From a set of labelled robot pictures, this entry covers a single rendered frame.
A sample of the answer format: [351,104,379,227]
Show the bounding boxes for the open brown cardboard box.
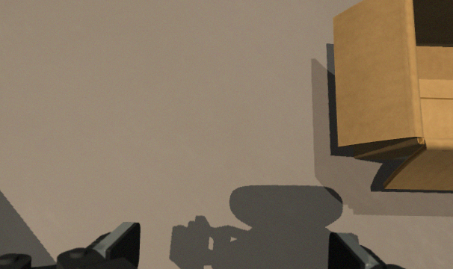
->
[333,0,453,191]

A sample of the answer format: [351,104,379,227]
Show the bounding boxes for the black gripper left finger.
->
[0,222,141,269]

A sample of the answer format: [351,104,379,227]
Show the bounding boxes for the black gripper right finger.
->
[328,232,405,269]

